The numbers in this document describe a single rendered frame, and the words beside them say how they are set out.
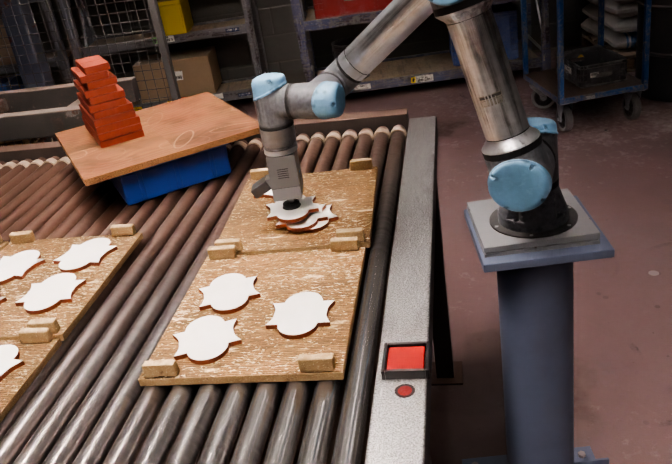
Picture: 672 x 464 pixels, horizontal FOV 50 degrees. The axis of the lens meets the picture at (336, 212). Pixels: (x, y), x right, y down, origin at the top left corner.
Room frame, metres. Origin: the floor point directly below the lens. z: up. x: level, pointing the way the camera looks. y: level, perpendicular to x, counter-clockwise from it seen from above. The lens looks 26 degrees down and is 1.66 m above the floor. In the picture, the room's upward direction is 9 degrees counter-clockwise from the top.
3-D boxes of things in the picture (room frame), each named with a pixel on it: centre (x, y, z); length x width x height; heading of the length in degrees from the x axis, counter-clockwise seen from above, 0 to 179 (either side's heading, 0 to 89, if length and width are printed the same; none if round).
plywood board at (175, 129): (2.05, 0.49, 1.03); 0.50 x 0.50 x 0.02; 24
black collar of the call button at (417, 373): (0.96, -0.07, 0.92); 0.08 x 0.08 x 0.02; 78
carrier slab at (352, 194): (1.59, 0.08, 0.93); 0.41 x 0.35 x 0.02; 171
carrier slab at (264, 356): (1.17, 0.16, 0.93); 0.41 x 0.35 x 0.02; 169
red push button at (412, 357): (0.96, -0.07, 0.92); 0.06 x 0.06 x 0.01; 78
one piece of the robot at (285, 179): (1.52, 0.12, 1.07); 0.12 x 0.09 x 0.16; 86
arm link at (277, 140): (1.51, 0.10, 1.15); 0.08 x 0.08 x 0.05
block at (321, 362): (0.95, 0.07, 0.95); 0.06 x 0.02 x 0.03; 79
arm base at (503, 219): (1.42, -0.43, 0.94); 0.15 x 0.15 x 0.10
